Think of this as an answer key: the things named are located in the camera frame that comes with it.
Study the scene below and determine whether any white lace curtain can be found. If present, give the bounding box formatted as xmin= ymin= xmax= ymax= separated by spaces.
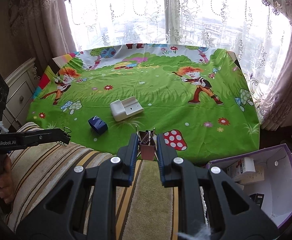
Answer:
xmin=64 ymin=0 xmax=292 ymax=92

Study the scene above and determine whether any green cartoon tablecloth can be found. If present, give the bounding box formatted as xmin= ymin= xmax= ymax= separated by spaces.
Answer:
xmin=27 ymin=43 xmax=260 ymax=163

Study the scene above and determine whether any striped beige sofa cushion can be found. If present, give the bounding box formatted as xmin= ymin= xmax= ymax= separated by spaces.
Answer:
xmin=5 ymin=135 xmax=211 ymax=239

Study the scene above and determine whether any black box in bin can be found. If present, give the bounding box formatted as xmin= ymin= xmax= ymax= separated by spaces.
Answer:
xmin=249 ymin=193 xmax=264 ymax=209

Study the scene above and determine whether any purple cardboard storage box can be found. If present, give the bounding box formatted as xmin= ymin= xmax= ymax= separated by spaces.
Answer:
xmin=206 ymin=144 xmax=292 ymax=228

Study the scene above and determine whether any small blue box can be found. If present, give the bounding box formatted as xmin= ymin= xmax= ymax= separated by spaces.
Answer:
xmin=88 ymin=116 xmax=108 ymax=135

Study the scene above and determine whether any pink binder clip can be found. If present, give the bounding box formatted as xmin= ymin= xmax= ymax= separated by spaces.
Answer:
xmin=135 ymin=127 xmax=158 ymax=161

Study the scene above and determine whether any beige box inside purple box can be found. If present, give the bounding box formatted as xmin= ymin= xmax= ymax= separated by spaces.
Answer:
xmin=239 ymin=165 xmax=265 ymax=185

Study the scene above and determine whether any cream drawer cabinet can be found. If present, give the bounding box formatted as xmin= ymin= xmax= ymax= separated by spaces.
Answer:
xmin=2 ymin=57 xmax=39 ymax=131

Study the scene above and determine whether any black binder clip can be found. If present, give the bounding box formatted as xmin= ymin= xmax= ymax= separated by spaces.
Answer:
xmin=55 ymin=126 xmax=72 ymax=146

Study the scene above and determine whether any white plastic holder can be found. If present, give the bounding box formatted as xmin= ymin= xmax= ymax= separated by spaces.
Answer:
xmin=109 ymin=96 xmax=144 ymax=122

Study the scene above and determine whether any white red box in bin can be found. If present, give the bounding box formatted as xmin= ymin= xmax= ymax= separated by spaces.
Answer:
xmin=226 ymin=157 xmax=256 ymax=181

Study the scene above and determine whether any pink floral drape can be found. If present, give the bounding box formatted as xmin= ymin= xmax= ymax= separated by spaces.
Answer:
xmin=8 ymin=0 xmax=76 ymax=68

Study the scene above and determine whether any left hand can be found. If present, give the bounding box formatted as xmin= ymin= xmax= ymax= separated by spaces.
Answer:
xmin=0 ymin=155 xmax=14 ymax=204

